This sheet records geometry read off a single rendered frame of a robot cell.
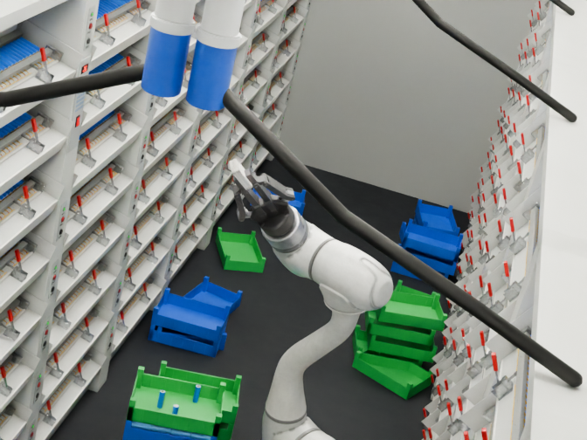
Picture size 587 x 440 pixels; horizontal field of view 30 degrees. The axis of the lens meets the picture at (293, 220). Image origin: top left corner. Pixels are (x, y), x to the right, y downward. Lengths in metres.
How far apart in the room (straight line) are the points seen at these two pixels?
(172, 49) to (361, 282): 0.80
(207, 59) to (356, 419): 3.13
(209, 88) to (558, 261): 0.85
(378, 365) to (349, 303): 2.71
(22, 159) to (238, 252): 2.77
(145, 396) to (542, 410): 2.24
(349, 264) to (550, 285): 0.44
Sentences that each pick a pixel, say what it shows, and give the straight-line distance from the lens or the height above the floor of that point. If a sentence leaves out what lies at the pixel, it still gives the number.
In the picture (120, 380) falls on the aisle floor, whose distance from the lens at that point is 4.51.
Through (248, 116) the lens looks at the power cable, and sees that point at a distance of 1.66.
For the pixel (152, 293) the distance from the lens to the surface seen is 4.86.
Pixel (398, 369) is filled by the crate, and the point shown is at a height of 0.00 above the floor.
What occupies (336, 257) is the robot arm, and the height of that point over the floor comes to 1.57.
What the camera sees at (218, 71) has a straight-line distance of 1.63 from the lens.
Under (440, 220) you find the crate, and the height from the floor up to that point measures 0.16.
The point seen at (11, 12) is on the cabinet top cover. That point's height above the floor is 1.80.
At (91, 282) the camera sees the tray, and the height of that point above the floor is 0.54.
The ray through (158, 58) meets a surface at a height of 2.06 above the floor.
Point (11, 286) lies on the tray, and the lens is 3.20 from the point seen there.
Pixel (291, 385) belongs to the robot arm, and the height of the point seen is 1.16.
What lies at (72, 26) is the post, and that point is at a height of 1.65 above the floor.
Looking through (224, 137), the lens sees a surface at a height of 0.62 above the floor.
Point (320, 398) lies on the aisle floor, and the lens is 4.67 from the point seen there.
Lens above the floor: 2.57
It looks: 25 degrees down
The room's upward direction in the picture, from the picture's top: 14 degrees clockwise
